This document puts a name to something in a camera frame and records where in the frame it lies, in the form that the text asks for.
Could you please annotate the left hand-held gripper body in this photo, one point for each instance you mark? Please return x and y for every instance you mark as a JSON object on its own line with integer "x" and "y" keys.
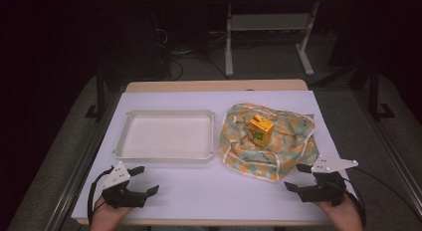
{"x": 119, "y": 196}

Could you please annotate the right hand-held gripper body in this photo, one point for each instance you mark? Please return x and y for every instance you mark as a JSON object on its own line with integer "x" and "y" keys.
{"x": 326, "y": 191}

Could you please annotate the orange green patterned cloth bag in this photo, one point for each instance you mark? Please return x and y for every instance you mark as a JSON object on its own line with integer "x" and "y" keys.
{"x": 293, "y": 143}

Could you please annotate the white plastic tray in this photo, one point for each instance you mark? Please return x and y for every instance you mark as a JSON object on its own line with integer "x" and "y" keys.
{"x": 166, "y": 138}

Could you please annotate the yellow juice carton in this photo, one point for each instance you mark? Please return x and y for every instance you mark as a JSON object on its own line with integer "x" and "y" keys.
{"x": 260, "y": 129}

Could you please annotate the person's left hand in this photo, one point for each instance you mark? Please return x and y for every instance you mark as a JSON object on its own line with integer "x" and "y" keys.
{"x": 106, "y": 217}

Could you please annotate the person's right hand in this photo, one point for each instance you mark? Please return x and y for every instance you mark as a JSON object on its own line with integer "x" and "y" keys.
{"x": 346, "y": 217}

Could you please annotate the white table sheet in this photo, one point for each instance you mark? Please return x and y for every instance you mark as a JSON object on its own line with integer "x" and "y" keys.
{"x": 205, "y": 191}

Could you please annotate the black metal stand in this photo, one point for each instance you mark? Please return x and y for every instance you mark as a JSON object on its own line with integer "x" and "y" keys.
{"x": 100, "y": 91}
{"x": 374, "y": 91}

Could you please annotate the aluminium rail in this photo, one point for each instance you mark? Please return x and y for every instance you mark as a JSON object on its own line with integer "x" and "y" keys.
{"x": 83, "y": 158}
{"x": 391, "y": 148}

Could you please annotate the white metal desk frame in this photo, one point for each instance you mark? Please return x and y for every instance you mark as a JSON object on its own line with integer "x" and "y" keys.
{"x": 228, "y": 42}

